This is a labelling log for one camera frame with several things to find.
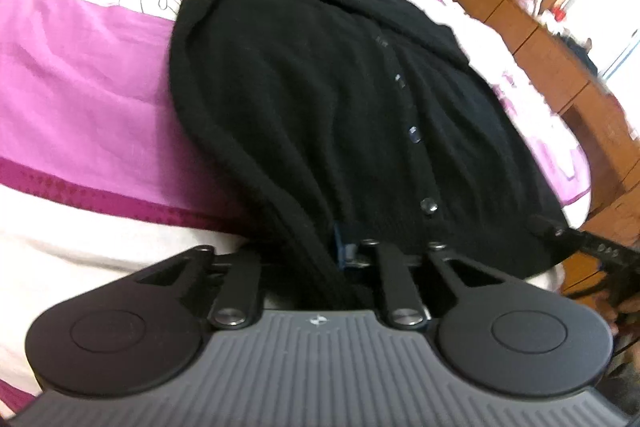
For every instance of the low wooden cabinet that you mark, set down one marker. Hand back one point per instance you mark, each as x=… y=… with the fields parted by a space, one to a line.
x=540 y=52

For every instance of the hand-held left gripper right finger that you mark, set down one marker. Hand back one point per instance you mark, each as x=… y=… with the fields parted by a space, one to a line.
x=342 y=247

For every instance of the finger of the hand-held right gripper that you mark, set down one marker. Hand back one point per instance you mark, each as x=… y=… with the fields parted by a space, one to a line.
x=550 y=229

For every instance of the window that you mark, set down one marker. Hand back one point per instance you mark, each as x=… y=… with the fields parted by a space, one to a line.
x=622 y=7

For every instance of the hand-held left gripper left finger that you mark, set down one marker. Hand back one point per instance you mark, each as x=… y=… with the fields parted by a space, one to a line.
x=235 y=287

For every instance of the black button cardigan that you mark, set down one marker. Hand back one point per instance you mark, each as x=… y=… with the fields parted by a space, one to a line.
x=325 y=107

